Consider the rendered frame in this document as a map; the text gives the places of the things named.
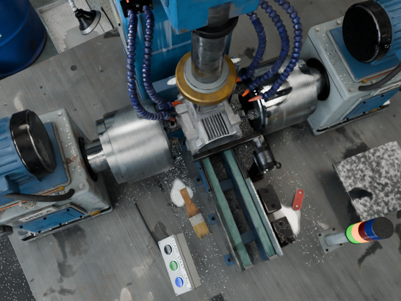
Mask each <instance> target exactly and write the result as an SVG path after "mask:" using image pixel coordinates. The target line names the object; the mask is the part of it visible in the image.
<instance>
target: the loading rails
mask: <svg viewBox="0 0 401 301"><path fill-rule="evenodd" d="M179 145H180V147H181V150H182V151H184V150H186V149H187V147H186V140H182V141H180V142H179ZM219 156H220V159H221V162H222V163H223V166H224V169H225V171H226V173H227V176H228V179H226V180H223V181H221V182H218V179H217V176H216V174H215V172H214V169H213V167H212V164H211V162H210V160H209V158H205V159H203V160H200V161H197V162H195V164H196V166H197V168H198V171H199V175H197V176H194V177H193V181H194V183H195V186H196V187H198V186H201V185H204V187H205V189H206V192H207V194H208V202H209V205H210V207H211V210H212V214H210V215H208V216H207V217H208V220H209V222H210V225H211V226H212V225H214V224H217V225H218V228H219V230H220V233H221V236H222V237H223V241H224V243H225V245H226V248H227V251H228V253H229V254H227V255H225V256H223V259H224V261H225V263H226V266H231V265H233V266H234V268H235V271H236V272H243V271H245V270H247V269H250V268H253V267H254V265H253V264H252V263H251V260H250V258H249V255H248V252H247V250H246V248H245V244H247V243H250V242H253V241H255V243H256V245H257V248H258V251H259V252H260V255H261V258H262V260H263V261H266V260H272V259H275V258H277V257H279V256H281V255H283V252H282V250H281V248H280V245H279V243H278V241H277V239H276V236H275V234H274V232H273V229H272V227H271V225H270V222H269V220H268V218H267V215H266V213H265V211H264V209H263V206H262V204H261V201H260V199H259V197H258V195H257V192H256V190H255V188H254V185H253V184H252V181H251V178H250V177H249V178H247V175H246V174H245V171H244V169H245V167H244V164H243V162H242V160H241V159H240V160H239V157H238V154H237V153H236V151H235V148H233V149H230V150H227V151H225V152H222V153H219ZM231 190H234V192H235V195H236V198H237V200H238V202H239V205H240V207H241V209H242V212H243V215H244V216H245V219H246V222H247V224H248V226H249V229H250V231H247V232H244V233H242V234H240V233H239V231H238V228H237V226H236V223H235V220H234V218H233V216H232V213H231V211H230V209H229V206H228V204H227V201H226V199H225V196H224V194H223V193H225V192H228V191H231Z"/></svg>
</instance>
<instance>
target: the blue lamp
mask: <svg viewBox="0 0 401 301"><path fill-rule="evenodd" d="M375 219H376V218H374V219H371V220H368V221H367V222H366V224H365V232H366V234H367V236H368V237H370V239H373V240H380V239H382V238H379V237H377V236H376V235H375V234H374V232H373V230H372V223H373V221H374V220H375Z"/></svg>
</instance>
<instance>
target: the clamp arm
mask: <svg viewBox="0 0 401 301"><path fill-rule="evenodd" d="M258 138H259V139H258ZM260 138H261V133H260V131H258V132H256V133H253V134H250V135H247V136H245V137H237V139H236V140H233V141H231V142H228V143H225V144H223V145H219V146H217V147H214V148H211V149H208V150H205V151H203V152H200V153H199V152H196V153H195V155H192V160H193V162H197V161H200V160H203V159H205V158H209V157H210V156H214V155H216V154H219V153H222V152H225V151H228V150H230V149H233V148H236V147H238V146H242V145H244V144H247V143H249V142H254V141H255V142H256V139H257V140H260Z"/></svg>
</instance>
